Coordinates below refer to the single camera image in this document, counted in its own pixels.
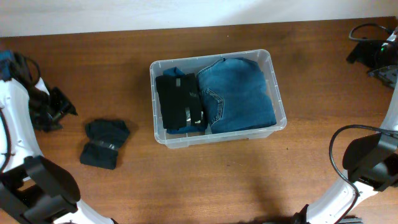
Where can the blue taped cloth bundle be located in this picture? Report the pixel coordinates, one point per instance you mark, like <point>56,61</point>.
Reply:
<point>175,72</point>

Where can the dark blue jeans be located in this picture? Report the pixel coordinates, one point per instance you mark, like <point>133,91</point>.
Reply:
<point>233,94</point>

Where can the black shirt with logo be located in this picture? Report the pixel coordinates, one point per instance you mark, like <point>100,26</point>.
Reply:
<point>180,103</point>

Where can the dark green taped cloth bundle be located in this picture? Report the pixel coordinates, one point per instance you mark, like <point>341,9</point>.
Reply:
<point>106,137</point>

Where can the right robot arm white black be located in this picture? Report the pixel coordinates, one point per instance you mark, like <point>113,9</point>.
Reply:
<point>370,167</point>

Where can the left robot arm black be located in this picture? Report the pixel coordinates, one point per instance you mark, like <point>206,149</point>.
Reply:
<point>34,190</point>

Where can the clear plastic storage bin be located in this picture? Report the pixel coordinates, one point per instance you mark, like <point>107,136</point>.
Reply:
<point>194,65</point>

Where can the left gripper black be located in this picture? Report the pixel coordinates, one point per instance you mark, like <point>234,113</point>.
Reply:
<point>63,104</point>

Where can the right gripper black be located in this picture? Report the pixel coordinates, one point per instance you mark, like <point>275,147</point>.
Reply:
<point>365,58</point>

